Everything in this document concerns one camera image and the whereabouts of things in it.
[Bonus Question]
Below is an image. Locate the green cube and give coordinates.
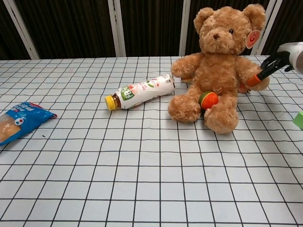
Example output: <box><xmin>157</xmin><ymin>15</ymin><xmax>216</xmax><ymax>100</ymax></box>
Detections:
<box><xmin>293</xmin><ymin>111</ymin><xmax>303</xmax><ymax>130</ymax></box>

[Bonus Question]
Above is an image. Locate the blue snack bag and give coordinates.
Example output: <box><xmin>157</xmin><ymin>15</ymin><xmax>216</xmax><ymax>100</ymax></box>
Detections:
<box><xmin>0</xmin><ymin>101</ymin><xmax>58</xmax><ymax>147</ymax></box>

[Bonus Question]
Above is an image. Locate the small orange green ball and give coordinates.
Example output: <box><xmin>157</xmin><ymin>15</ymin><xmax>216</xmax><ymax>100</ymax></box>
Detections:
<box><xmin>198</xmin><ymin>91</ymin><xmax>218</xmax><ymax>111</ymax></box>

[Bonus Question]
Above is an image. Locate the brown teddy bear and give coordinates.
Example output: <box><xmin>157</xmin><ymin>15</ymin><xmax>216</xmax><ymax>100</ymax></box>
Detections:
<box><xmin>167</xmin><ymin>3</ymin><xmax>270</xmax><ymax>135</ymax></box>

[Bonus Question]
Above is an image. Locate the white screen frame post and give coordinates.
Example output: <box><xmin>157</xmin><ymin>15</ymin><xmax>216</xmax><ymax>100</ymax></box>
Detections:
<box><xmin>4</xmin><ymin>0</ymin><xmax>40</xmax><ymax>60</ymax></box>
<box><xmin>179</xmin><ymin>0</ymin><xmax>191</xmax><ymax>57</ymax></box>
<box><xmin>257</xmin><ymin>0</ymin><xmax>284</xmax><ymax>55</ymax></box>
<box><xmin>107</xmin><ymin>0</ymin><xmax>126</xmax><ymax>57</ymax></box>

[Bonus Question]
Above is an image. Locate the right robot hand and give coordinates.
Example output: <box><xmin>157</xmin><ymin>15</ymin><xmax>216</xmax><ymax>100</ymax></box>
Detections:
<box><xmin>246</xmin><ymin>41</ymin><xmax>303</xmax><ymax>87</ymax></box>

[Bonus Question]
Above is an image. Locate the drink bottle yellow cap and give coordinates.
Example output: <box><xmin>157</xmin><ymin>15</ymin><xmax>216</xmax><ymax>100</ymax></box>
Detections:
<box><xmin>105</xmin><ymin>74</ymin><xmax>175</xmax><ymax>111</ymax></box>

